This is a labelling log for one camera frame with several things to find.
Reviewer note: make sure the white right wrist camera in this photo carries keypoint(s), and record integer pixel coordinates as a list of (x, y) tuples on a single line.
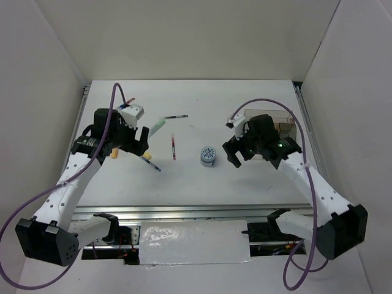
[(237, 125)]

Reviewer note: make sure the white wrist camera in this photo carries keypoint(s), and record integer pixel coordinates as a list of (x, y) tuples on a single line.
[(237, 125), (132, 114)]

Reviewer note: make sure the green translucent highlighter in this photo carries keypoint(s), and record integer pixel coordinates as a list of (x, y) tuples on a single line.
[(156, 127)]

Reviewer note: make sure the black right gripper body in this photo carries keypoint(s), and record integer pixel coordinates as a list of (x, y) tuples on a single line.
[(248, 141)]

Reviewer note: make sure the white taped front panel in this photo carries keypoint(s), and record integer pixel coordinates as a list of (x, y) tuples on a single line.
[(195, 242)]

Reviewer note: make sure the black gel pen refill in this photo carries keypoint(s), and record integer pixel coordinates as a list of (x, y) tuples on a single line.
[(176, 116)]

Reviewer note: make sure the blue gel pen refill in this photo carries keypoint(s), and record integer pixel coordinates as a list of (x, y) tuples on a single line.
[(150, 163)]

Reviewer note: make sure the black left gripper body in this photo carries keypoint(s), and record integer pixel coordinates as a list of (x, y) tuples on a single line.
[(125, 138)]

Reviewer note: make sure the red gel pen refill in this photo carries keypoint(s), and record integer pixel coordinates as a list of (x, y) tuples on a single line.
[(173, 146)]

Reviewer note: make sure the clear compartment organizer box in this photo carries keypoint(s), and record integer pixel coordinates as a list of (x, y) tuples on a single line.
[(282, 119)]

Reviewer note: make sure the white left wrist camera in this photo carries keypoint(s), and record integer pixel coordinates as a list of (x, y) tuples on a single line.
[(132, 114)]

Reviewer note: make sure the aluminium table edge rail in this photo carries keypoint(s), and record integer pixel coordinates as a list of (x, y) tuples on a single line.
[(182, 213)]

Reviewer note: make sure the orange pink highlighter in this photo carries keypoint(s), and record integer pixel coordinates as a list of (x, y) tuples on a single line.
[(114, 153)]

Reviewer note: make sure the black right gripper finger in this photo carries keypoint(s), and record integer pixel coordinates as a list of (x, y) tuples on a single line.
[(232, 158), (231, 147)]

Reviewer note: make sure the left side aluminium rail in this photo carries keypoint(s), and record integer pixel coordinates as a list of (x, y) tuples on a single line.
[(84, 97)]

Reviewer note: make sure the yellow translucent highlighter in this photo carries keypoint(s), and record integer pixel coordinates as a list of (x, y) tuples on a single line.
[(147, 155)]

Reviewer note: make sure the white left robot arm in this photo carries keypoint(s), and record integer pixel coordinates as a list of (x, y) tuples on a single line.
[(49, 235)]

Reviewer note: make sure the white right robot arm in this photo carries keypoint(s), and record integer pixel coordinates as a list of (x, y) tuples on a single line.
[(336, 225)]

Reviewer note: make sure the red blue capped pen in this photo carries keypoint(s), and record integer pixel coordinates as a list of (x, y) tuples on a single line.
[(126, 104)]

